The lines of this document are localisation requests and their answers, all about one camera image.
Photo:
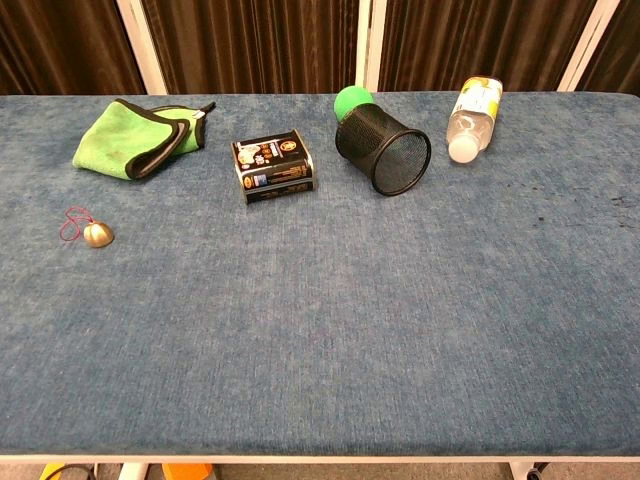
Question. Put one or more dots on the yellow object under table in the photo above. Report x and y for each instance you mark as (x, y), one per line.
(51, 472)

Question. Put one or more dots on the green microfiber cloth black trim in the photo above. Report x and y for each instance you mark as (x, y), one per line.
(117, 140)

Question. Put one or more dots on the black printed rectangular box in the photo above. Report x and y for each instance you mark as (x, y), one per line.
(272, 167)

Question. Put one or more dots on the green ball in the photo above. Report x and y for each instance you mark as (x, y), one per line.
(350, 101)

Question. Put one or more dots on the black mesh pen cup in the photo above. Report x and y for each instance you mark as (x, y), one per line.
(385, 147)

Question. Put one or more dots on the blue fabric table cover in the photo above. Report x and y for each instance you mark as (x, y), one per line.
(320, 310)

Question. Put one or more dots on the orange object under table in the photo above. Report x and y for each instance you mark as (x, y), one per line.
(187, 472)

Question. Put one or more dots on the white partition frame post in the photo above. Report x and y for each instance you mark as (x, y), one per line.
(587, 47)
(142, 50)
(370, 45)

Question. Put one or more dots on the dark brown curtain panel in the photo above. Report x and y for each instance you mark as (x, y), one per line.
(255, 45)
(480, 40)
(60, 45)
(622, 55)

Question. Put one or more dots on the clear plastic bottle yellow label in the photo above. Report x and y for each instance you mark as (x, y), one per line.
(472, 122)

